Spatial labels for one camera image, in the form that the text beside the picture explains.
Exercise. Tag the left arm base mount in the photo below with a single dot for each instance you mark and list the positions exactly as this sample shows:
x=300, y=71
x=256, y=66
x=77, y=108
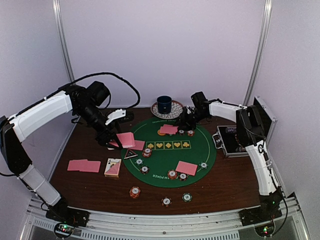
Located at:
x=67, y=223

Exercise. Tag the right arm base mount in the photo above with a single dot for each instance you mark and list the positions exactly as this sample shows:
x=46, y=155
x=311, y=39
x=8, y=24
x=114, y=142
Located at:
x=264, y=224

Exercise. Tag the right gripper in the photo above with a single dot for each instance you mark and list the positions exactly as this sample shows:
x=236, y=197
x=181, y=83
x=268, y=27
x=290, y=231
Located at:
x=185, y=120

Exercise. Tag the aluminium poker case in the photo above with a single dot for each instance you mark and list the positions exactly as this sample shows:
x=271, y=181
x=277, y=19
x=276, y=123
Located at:
x=228, y=142

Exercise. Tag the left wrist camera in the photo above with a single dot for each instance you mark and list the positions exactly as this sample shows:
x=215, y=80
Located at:
x=120, y=115

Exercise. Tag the blue cup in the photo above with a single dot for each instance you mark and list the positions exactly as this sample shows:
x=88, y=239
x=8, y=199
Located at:
x=164, y=104

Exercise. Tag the red 5 chip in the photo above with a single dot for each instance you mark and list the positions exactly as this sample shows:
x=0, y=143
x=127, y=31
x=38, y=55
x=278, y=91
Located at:
x=190, y=133
x=172, y=174
x=147, y=152

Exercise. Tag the card deck box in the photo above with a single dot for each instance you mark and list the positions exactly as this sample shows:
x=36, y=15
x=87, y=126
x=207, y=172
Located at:
x=112, y=168

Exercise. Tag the purple poker chip row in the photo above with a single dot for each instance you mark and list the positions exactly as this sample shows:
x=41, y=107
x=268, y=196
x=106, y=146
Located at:
x=231, y=130

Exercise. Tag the red orange chip stack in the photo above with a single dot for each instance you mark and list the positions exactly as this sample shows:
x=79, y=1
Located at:
x=134, y=192

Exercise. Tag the green round poker mat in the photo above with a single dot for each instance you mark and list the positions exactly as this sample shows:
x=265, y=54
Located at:
x=167, y=151

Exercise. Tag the red card pulled from deck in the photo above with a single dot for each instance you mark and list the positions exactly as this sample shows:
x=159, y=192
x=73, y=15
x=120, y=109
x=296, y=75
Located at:
x=139, y=145

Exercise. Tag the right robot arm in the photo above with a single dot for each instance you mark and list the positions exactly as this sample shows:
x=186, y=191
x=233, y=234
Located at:
x=250, y=134

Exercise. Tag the dealt red card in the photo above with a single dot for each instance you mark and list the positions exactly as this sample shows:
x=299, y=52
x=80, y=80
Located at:
x=77, y=165
x=90, y=166

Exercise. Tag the aluminium front rail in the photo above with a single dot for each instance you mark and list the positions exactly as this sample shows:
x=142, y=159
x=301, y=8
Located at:
x=223, y=225

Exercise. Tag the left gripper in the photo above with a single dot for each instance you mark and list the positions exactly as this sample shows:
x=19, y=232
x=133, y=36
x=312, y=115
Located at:
x=103, y=140

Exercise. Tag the orange big blind button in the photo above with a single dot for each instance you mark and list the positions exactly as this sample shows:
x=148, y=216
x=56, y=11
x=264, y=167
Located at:
x=160, y=133

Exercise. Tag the red backed card deck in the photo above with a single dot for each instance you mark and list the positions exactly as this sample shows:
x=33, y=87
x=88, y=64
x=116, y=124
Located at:
x=126, y=139

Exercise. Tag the black triangular all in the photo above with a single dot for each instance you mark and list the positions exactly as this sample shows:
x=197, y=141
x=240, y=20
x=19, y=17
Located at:
x=130, y=154

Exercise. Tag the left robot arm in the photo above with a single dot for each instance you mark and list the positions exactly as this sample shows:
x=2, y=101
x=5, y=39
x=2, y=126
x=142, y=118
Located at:
x=80, y=101

